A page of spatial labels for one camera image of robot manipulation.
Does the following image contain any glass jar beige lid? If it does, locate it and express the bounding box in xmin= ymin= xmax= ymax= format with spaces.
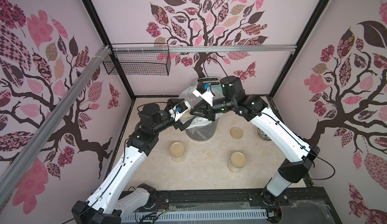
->
xmin=169 ymin=142 xmax=185 ymax=162
xmin=227 ymin=151 xmax=247 ymax=173

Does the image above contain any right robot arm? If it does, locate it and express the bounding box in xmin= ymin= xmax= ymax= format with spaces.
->
xmin=187 ymin=76 xmax=320 ymax=199

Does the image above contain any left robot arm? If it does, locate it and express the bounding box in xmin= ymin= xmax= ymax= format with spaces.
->
xmin=72 ymin=99 xmax=192 ymax=224

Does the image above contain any white plastic trash bag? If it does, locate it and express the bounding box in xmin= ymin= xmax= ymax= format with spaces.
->
xmin=178 ymin=85 xmax=224 ymax=128

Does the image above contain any grey mesh trash bin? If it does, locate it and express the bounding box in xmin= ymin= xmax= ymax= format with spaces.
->
xmin=185 ymin=118 xmax=219 ymax=142

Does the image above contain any mint green toaster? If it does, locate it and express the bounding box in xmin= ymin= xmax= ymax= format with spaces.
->
xmin=197 ymin=76 xmax=222 ymax=93

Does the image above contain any patterned ceramic bowl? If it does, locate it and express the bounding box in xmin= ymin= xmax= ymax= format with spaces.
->
xmin=257 ymin=128 xmax=271 ymax=141

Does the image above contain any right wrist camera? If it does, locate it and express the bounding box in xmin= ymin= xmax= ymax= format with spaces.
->
xmin=193 ymin=82 xmax=214 ymax=107

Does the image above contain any aluminium rail back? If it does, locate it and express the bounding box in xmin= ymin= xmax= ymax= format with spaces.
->
xmin=113 ymin=44 xmax=297 ymax=53

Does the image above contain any aluminium rail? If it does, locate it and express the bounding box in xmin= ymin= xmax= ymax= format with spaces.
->
xmin=113 ymin=44 xmax=297 ymax=53
xmin=1 ymin=45 xmax=111 ymax=205

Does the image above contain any black wire basket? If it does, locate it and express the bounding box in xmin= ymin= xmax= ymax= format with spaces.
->
xmin=103 ymin=43 xmax=171 ymax=76

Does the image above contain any white slotted cable duct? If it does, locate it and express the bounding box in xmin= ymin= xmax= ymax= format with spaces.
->
xmin=121 ymin=209 xmax=268 ymax=224

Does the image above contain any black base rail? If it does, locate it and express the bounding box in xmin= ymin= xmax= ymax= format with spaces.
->
xmin=135 ymin=187 xmax=342 ymax=224

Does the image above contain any aluminium rail left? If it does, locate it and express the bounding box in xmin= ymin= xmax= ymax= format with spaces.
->
xmin=1 ymin=45 xmax=111 ymax=205

